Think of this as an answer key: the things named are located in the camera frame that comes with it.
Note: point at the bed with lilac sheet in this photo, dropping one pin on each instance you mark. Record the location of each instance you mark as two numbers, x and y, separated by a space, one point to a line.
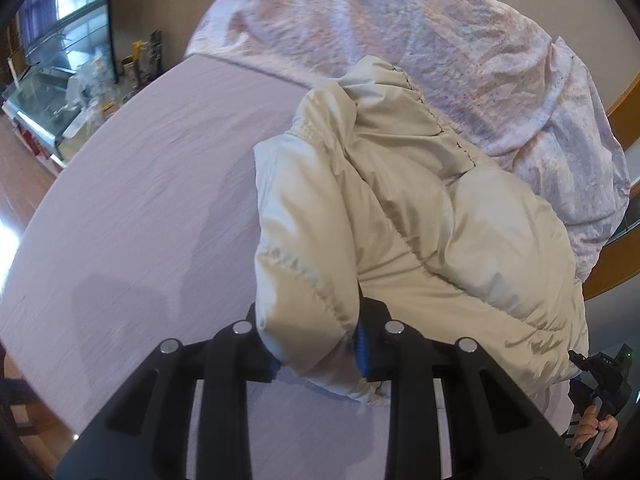
150 185

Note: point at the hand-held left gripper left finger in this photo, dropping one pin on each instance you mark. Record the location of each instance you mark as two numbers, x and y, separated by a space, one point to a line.
235 360

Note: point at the metal can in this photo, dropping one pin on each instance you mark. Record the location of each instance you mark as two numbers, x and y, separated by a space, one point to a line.
128 70

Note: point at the glass television stand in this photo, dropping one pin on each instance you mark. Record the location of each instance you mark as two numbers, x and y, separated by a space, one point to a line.
45 105

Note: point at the person's right hand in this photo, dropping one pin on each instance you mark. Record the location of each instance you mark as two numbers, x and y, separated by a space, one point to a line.
595 427

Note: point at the dark tall bottle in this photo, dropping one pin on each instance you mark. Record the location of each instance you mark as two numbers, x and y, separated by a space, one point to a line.
156 52

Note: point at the pink floral duvet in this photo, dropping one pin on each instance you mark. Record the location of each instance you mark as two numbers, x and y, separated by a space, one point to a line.
400 10

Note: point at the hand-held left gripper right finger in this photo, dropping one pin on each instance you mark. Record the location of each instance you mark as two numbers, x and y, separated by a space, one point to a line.
362 355

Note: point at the yellow capped bottle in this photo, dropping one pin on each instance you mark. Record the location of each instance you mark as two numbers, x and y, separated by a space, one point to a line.
136 60

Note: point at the beige puffer jacket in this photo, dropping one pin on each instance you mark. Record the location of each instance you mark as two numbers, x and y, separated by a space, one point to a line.
425 220

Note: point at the flat screen television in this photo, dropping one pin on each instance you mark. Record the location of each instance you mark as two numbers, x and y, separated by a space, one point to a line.
65 10

